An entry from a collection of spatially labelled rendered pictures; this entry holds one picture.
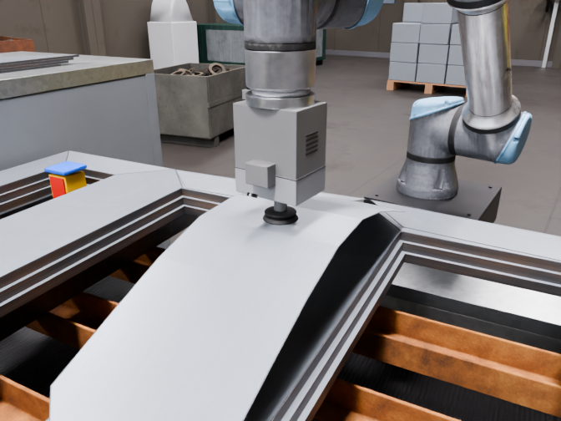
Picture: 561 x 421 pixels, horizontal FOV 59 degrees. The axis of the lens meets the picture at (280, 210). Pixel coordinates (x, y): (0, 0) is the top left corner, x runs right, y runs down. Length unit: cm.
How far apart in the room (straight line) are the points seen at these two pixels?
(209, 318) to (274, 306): 6
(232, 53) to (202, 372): 951
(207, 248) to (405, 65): 730
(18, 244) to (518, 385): 77
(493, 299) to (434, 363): 28
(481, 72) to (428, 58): 662
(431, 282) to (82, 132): 96
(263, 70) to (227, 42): 942
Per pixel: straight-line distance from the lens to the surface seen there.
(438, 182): 124
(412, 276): 107
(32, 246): 84
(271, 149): 53
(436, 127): 119
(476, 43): 101
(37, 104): 134
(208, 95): 438
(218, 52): 1010
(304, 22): 51
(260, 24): 51
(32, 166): 126
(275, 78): 51
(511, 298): 106
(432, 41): 762
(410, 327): 88
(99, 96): 146
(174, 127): 462
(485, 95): 108
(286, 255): 52
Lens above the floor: 120
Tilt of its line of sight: 23 degrees down
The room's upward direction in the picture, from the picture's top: straight up
